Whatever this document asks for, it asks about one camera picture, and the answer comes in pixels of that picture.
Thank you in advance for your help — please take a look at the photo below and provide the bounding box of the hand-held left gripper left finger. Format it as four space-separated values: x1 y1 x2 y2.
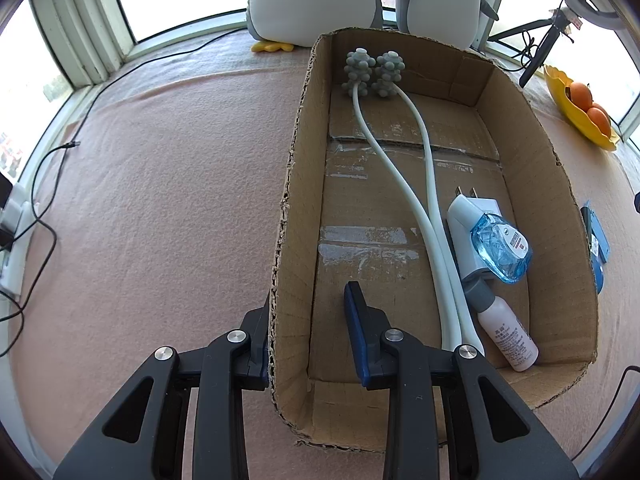
52 305 273 480

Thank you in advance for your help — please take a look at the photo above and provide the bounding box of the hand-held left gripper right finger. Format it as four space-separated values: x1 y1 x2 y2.
344 281 581 480

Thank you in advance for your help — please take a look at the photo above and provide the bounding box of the cardboard box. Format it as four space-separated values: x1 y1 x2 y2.
269 27 599 448

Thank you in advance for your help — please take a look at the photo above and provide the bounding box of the white charger adapter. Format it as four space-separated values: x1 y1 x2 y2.
446 186 502 283

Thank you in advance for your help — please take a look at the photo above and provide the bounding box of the white bottle with grey cap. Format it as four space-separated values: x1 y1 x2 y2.
462 278 540 372

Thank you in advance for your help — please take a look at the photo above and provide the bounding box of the blue eye drop bottle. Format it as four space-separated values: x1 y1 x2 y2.
471 212 533 285

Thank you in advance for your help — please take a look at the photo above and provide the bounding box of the blue phone stand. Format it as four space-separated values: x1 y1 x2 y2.
581 200 612 264

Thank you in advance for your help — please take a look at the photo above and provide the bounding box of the white neck massager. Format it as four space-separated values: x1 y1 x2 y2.
342 47 486 356

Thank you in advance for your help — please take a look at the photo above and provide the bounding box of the white power strip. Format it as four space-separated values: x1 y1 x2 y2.
0 180 41 297

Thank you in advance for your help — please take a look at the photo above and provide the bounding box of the yellow bowl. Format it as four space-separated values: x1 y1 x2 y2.
544 64 621 152

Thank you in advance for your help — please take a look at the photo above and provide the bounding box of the black tripod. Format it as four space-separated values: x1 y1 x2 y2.
487 7 576 88

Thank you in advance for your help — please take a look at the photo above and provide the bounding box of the large grey penguin plush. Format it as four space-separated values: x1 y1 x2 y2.
231 0 408 54

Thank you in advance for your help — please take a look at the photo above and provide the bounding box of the small grey penguin plush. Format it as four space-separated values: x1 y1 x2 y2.
382 0 500 51

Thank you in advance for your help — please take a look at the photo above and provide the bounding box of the black looped cable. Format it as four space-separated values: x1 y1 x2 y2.
0 147 58 358

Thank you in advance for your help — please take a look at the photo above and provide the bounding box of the white window frame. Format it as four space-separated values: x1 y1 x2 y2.
0 0 640 151

